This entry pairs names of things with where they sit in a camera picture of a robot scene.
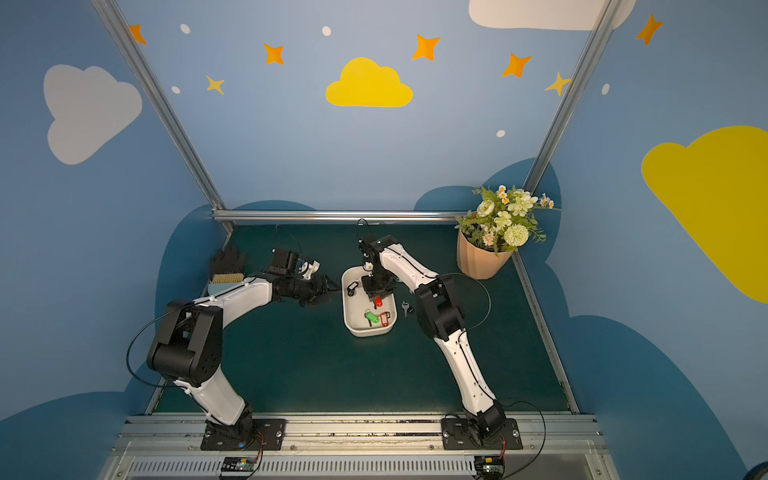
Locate black tag key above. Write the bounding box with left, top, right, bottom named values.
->
left=346, top=280, right=360, bottom=297

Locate black head key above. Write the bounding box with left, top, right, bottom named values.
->
left=401, top=301, right=414, bottom=318

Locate green tag key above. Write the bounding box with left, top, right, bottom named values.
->
left=364, top=310, right=380, bottom=326

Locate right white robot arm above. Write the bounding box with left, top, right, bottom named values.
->
left=358, top=235, right=506, bottom=443

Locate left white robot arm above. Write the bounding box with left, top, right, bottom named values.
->
left=146, top=274, right=340, bottom=427

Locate white plastic storage box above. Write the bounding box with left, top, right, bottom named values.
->
left=341, top=266, right=398, bottom=338

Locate pink faceted flower pot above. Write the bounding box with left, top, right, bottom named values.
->
left=457, top=232, right=512, bottom=280

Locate artificial flower bouquet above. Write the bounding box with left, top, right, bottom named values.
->
left=456, top=185, right=558, bottom=255

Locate left controller board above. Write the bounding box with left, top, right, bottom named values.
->
left=220, top=456, right=260, bottom=475

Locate controller board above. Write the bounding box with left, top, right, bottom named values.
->
left=220, top=456, right=260, bottom=475
left=473, top=456, right=506, bottom=480

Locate right controller board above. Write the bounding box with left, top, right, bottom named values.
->
left=473, top=456, right=506, bottom=480

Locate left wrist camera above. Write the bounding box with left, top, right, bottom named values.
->
left=264, top=248, right=320, bottom=280

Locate horizontal aluminium frame rail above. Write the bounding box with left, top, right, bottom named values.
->
left=212, top=209, right=466, bottom=224

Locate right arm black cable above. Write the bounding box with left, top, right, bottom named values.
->
left=440, top=272, right=493, bottom=332

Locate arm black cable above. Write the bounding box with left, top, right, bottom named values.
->
left=124, top=311, right=175, bottom=390
left=440, top=272, right=493, bottom=332

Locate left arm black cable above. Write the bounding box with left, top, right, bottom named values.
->
left=124, top=311, right=175, bottom=390

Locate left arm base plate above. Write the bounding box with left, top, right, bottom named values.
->
left=200, top=418, right=287, bottom=451

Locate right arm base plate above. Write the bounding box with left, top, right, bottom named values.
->
left=440, top=416, right=523, bottom=450

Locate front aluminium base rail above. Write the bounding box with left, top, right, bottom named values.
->
left=99, top=412, right=619, bottom=479

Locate left aluminium frame post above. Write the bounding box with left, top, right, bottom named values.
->
left=91, top=0, right=226, bottom=218

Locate aluminium frame post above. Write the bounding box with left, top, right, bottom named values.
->
left=91, top=0, right=226, bottom=218
left=523, top=0, right=635, bottom=192

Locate right aluminium frame post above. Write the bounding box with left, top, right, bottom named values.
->
left=523, top=0, right=635, bottom=192

